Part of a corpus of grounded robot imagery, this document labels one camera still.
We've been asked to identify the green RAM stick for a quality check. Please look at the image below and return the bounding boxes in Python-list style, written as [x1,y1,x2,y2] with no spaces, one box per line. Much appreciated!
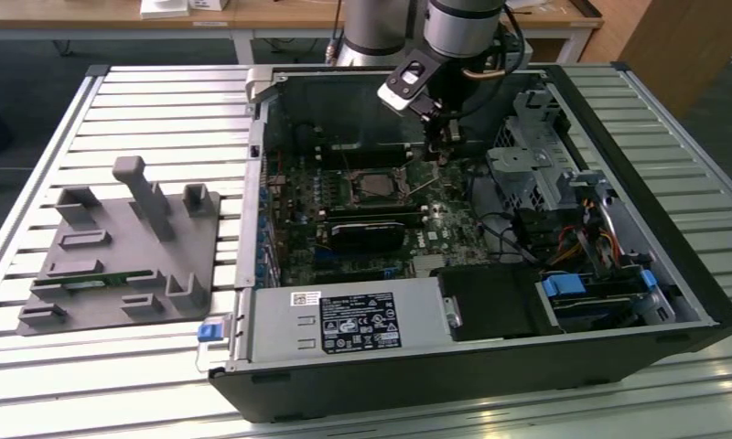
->
[63,269,159,292]

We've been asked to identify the small silver chipset heatsink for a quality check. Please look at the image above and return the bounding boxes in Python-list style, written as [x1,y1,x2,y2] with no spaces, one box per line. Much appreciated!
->
[412,253,452,278]

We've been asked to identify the silver square CPU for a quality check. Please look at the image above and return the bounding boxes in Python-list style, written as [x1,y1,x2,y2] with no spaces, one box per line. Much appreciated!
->
[355,173,398,198]

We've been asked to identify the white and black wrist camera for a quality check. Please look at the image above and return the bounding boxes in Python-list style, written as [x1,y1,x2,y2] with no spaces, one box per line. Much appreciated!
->
[376,58,436,112]

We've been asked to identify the silver metal drive cage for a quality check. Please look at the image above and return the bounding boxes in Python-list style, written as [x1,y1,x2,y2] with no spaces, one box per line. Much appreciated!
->
[481,88,617,212]

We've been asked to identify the wooden desk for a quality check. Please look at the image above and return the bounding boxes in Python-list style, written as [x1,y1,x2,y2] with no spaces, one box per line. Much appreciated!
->
[0,0,605,66]

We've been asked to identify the grey case handle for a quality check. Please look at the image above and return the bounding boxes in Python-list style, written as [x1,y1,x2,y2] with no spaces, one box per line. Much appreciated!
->
[241,67,282,105]

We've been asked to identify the white box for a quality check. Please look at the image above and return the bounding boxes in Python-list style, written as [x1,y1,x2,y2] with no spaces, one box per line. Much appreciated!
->
[137,0,191,20]

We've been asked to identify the blue case latch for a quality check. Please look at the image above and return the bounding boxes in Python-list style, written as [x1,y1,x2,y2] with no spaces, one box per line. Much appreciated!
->
[195,318,227,343]

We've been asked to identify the bundle of coloured wires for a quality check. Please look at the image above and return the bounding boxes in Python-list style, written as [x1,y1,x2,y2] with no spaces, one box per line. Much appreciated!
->
[545,221,624,272]

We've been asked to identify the grey power supply with label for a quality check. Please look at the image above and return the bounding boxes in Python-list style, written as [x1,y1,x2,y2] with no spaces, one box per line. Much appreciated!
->
[245,277,453,363]

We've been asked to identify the black installed RAM sticks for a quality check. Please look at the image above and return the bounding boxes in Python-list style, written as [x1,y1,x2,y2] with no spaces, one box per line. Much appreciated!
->
[321,204,424,226]

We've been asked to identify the black open PC case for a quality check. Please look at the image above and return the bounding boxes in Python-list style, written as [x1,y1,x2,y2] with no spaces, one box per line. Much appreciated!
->
[206,62,732,424]

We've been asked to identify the black graphics card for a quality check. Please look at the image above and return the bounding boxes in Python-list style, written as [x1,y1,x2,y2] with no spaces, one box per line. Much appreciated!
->
[323,219,408,253]

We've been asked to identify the CPU socket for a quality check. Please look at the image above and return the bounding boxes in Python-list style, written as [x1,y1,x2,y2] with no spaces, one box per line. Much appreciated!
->
[345,167,409,206]

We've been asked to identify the metal socket cover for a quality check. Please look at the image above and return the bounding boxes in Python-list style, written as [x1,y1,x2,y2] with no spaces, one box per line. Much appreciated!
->
[400,157,450,203]

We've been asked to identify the green motherboard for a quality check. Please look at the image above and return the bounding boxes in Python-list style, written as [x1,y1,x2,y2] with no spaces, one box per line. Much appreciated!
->
[259,145,490,285]

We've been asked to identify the grey parts rack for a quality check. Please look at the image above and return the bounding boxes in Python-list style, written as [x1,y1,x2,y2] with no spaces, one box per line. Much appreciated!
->
[11,155,222,337]

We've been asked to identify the hard disk in blue carrier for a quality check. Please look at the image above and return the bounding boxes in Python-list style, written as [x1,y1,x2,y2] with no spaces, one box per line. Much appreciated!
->
[537,269,642,331]

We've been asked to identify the wooden cabinet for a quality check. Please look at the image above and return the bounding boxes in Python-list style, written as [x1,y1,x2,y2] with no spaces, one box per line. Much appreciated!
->
[613,0,732,121]

